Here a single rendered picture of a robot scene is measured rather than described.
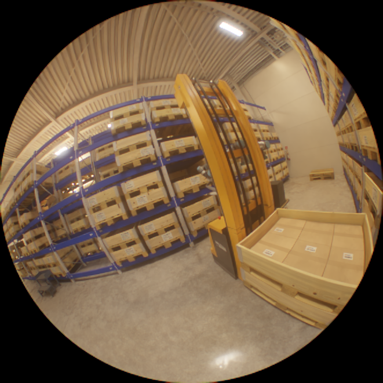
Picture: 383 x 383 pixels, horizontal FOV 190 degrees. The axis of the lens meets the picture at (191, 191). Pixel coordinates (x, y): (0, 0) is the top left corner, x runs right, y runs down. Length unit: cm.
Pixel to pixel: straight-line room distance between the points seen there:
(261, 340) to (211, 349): 47
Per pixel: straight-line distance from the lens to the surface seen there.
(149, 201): 229
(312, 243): 121
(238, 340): 149
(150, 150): 244
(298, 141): 658
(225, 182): 96
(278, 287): 115
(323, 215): 148
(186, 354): 158
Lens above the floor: 147
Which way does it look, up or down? 6 degrees down
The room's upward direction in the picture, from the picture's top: 19 degrees counter-clockwise
